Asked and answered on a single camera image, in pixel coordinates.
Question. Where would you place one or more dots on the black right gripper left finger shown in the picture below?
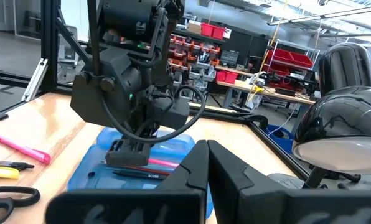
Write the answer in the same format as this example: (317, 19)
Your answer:
(185, 186)

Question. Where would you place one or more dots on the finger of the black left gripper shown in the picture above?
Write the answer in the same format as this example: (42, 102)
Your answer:
(140, 155)
(117, 157)

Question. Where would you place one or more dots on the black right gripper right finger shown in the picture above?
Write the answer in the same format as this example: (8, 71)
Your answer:
(232, 186)

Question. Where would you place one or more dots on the thin pen with blue end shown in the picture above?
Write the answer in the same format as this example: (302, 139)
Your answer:
(154, 171)

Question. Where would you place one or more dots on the pink pen with yellow end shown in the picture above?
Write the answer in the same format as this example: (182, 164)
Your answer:
(163, 163)

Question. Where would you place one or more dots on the blue plastic supply box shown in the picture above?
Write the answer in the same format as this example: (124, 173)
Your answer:
(86, 174)

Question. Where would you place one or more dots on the pink highlighter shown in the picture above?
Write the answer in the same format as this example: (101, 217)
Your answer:
(23, 149)

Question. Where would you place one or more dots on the blue and black pen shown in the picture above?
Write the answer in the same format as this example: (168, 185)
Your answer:
(8, 164)

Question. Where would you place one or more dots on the yellow highlighter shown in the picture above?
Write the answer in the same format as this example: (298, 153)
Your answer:
(2, 172)

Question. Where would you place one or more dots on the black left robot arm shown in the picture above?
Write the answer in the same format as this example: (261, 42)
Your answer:
(126, 18)

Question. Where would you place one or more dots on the cardboard box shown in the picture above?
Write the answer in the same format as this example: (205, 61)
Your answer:
(194, 28)

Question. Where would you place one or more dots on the blue storage bin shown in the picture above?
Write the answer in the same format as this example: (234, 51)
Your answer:
(280, 143)

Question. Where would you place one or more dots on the parts bin shelf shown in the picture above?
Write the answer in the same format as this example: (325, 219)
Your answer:
(191, 62)

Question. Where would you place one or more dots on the wooden workbench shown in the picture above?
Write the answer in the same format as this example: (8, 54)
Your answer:
(241, 86)

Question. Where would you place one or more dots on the red storage bin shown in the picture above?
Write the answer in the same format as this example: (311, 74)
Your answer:
(221, 76)
(279, 56)
(302, 60)
(231, 77)
(207, 30)
(219, 33)

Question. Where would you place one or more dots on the black desk lamp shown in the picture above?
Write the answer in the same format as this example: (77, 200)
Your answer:
(344, 118)

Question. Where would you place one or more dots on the ceiling light strip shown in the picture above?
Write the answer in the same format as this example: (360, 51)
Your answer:
(328, 14)

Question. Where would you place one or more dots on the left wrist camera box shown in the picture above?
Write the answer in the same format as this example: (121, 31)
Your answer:
(173, 113)

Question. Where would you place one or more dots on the black table frame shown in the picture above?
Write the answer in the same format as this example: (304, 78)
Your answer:
(50, 46)

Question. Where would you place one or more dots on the aluminium bracket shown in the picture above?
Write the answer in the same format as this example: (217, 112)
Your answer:
(34, 81)

